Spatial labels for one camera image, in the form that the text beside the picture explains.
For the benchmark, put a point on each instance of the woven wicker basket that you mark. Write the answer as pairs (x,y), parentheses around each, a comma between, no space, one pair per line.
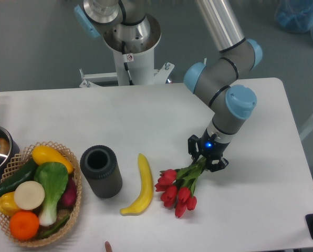
(16,163)

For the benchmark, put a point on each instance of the green bok choy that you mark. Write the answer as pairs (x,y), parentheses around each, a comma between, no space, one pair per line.
(53,176)

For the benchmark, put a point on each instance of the yellow banana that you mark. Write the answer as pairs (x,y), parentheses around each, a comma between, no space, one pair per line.
(145,197)

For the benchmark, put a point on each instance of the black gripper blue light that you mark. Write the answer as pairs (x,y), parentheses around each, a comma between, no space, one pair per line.
(210,148)

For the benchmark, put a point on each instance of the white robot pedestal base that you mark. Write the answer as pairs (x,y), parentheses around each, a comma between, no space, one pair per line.
(133,53)

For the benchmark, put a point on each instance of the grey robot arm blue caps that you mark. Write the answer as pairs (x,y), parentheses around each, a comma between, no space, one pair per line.
(216,86)

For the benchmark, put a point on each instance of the yellow squash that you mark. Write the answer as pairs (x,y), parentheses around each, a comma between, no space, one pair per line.
(43,154)

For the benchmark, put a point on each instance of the dark grey ribbed vase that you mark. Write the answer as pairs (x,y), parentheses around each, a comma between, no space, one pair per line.
(99,165)

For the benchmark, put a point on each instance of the purple sweet potato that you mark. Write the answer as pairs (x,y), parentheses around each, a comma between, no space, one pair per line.
(69,196)

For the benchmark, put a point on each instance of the green cucumber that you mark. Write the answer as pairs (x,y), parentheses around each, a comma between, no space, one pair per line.
(24,174)

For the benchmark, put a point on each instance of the fingertip at bottom edge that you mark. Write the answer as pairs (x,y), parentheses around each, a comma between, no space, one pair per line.
(108,247)

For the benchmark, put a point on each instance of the green chili pepper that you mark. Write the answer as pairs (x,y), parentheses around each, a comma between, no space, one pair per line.
(54,229)

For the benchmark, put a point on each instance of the orange fruit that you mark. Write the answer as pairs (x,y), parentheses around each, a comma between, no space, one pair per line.
(24,225)

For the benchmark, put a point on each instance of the blue plastic bag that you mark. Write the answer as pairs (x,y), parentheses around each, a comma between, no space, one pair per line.
(295,16)

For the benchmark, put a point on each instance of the red tulip bouquet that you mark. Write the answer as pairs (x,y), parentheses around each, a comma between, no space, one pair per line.
(177,187)

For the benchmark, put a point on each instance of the yellow bell pepper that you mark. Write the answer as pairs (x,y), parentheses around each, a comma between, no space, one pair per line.
(8,206)

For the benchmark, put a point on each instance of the white round radish slice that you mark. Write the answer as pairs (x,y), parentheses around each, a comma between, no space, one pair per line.
(29,195)

